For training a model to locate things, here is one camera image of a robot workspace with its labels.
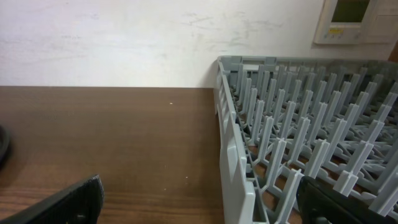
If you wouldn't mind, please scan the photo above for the grey dishwasher rack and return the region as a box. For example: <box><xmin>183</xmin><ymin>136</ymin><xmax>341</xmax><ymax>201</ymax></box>
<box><xmin>214</xmin><ymin>56</ymin><xmax>397</xmax><ymax>223</ymax></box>

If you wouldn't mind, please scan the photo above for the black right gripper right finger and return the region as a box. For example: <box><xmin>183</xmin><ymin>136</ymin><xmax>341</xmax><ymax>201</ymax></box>
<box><xmin>296</xmin><ymin>176</ymin><xmax>397</xmax><ymax>224</ymax></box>

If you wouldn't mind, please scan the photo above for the white wall control panel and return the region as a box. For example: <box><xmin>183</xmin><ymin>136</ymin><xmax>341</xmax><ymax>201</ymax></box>
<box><xmin>313</xmin><ymin>0</ymin><xmax>397</xmax><ymax>45</ymax></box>

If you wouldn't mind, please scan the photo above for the round black tray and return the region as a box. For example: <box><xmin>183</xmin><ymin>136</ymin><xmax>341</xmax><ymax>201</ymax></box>
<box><xmin>0</xmin><ymin>126</ymin><xmax>11</xmax><ymax>169</ymax></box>

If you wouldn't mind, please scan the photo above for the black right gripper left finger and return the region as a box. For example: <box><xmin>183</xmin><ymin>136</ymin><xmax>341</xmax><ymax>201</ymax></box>
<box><xmin>1</xmin><ymin>174</ymin><xmax>104</xmax><ymax>224</ymax></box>

